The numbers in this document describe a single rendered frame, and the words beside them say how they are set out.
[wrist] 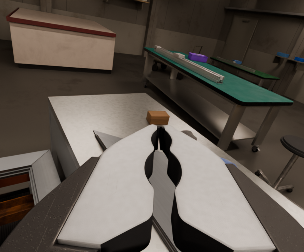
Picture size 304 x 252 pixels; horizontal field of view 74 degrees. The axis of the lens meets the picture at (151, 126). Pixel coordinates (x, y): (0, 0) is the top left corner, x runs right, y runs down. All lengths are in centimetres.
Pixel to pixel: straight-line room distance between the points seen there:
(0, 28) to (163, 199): 776
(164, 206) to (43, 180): 56
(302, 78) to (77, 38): 672
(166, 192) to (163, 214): 8
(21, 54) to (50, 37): 70
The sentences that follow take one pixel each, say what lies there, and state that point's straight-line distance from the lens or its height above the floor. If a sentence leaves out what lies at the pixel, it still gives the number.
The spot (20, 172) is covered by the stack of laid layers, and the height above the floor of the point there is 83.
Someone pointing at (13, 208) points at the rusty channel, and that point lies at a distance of 112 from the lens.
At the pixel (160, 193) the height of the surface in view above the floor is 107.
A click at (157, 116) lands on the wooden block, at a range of 98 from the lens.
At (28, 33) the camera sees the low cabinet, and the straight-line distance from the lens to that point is 510.
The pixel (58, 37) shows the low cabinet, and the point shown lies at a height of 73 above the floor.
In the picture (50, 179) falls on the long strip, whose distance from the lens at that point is 97.
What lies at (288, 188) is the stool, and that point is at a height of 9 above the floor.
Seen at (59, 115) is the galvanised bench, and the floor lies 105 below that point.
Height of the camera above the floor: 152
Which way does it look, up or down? 28 degrees down
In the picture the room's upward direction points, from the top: 12 degrees clockwise
